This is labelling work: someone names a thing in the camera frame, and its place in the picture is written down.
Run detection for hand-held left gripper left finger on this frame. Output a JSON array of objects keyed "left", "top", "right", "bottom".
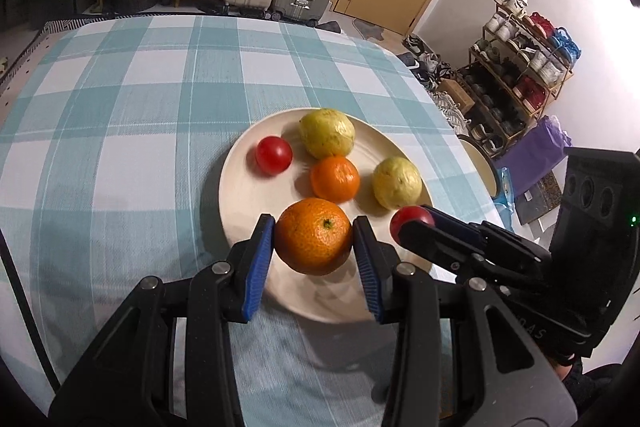
[{"left": 47, "top": 213, "right": 277, "bottom": 427}]

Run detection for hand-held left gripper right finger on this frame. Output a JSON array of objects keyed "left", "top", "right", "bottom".
[{"left": 351, "top": 215, "right": 579, "bottom": 427}]

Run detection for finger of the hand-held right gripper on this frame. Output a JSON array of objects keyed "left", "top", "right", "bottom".
[
  {"left": 397, "top": 218, "right": 553, "bottom": 288},
  {"left": 422, "top": 205, "right": 547, "bottom": 259}
]

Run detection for red tomato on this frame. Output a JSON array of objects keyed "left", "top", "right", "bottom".
[
  {"left": 256, "top": 136, "right": 294, "bottom": 176},
  {"left": 390, "top": 205, "right": 435, "bottom": 243}
]

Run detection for orange mandarin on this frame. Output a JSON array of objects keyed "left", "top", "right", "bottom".
[
  {"left": 310, "top": 155, "right": 361, "bottom": 202},
  {"left": 275, "top": 198, "right": 353, "bottom": 277}
]

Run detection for small yellow green guava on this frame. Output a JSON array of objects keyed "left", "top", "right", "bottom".
[{"left": 372, "top": 157, "right": 424, "bottom": 210}]

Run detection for cream round plate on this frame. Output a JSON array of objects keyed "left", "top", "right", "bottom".
[{"left": 217, "top": 107, "right": 436, "bottom": 324}]

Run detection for large yellow green guava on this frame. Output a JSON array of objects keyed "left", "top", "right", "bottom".
[{"left": 299, "top": 108, "right": 356, "bottom": 159}]

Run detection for blue plastic bag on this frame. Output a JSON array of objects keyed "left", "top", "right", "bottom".
[{"left": 492, "top": 167, "right": 518, "bottom": 212}]

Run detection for cream bin with black rim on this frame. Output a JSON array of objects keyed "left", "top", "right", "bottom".
[{"left": 457, "top": 134, "right": 501, "bottom": 200}]

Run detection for dark patterned bag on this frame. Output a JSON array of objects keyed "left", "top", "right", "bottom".
[{"left": 515, "top": 172, "right": 563, "bottom": 226}]

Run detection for purple bag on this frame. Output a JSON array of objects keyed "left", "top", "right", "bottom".
[{"left": 500, "top": 116, "right": 573, "bottom": 202}]

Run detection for small cardboard box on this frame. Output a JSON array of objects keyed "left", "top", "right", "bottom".
[{"left": 437, "top": 78, "right": 476, "bottom": 114}]

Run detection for scattered sneakers pile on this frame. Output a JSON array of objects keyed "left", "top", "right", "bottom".
[{"left": 402, "top": 34, "right": 473, "bottom": 132}]

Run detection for wooden shoe rack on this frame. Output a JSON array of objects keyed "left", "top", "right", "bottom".
[{"left": 457, "top": 0, "right": 583, "bottom": 158}]

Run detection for rows of assorted shoes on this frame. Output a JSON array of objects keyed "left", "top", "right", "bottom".
[{"left": 460, "top": 0, "right": 582, "bottom": 155}]

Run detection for teal white checked tablecloth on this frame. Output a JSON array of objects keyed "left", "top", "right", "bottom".
[{"left": 0, "top": 14, "right": 581, "bottom": 427}]

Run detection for grey beige door mat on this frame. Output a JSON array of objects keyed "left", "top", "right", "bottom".
[{"left": 352, "top": 18, "right": 386, "bottom": 42}]

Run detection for black cable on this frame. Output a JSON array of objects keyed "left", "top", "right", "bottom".
[{"left": 0, "top": 227, "right": 61, "bottom": 390}]

